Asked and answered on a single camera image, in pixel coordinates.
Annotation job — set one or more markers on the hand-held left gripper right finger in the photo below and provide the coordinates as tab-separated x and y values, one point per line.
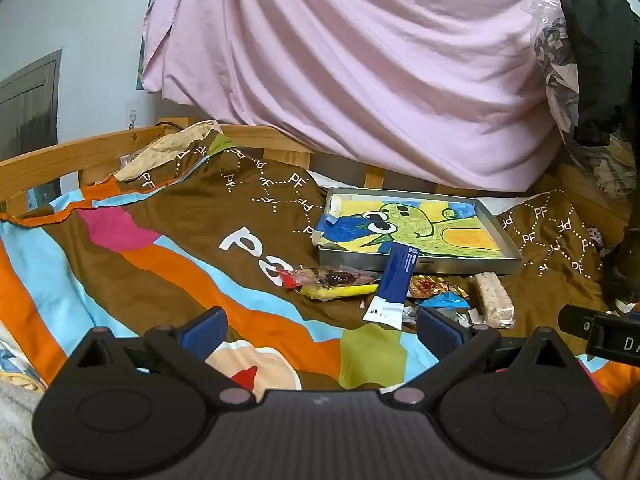
435	332

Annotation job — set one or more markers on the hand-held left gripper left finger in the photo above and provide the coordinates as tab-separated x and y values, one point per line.
205	332

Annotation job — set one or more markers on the bright blue candy packet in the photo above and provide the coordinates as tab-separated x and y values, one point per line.
445	301

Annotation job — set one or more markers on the rice bar packet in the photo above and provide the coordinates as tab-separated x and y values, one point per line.
493	300

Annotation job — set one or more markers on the grey metal tray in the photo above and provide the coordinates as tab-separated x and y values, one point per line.
430	263

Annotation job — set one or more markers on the yellow cracker packet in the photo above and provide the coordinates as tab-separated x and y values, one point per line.
340	291

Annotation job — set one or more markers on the clear dark jerky packet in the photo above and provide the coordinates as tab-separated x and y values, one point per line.
341	277

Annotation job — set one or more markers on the gold snack packet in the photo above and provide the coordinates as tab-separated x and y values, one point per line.
430	286

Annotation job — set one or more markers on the dark bundle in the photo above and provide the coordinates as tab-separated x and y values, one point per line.
622	265

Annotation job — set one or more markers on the painted frog paper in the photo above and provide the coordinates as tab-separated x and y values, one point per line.
450	232

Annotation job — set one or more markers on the brown printed blanket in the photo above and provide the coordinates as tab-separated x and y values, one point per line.
175	220

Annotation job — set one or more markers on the grey fuzzy blanket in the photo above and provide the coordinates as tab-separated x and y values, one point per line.
15	430

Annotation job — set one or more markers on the black hanging cloth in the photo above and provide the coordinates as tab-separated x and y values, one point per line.
600	60

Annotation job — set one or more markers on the grey door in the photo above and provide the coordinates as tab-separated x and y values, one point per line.
30	110

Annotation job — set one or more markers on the hanging dark clothes pile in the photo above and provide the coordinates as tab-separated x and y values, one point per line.
554	60

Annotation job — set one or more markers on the pink hanging sheet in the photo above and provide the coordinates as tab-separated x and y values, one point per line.
350	60

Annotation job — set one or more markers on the wall hook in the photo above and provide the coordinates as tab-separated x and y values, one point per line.
132	120

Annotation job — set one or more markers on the wooden bed frame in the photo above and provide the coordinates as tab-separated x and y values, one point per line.
50	157

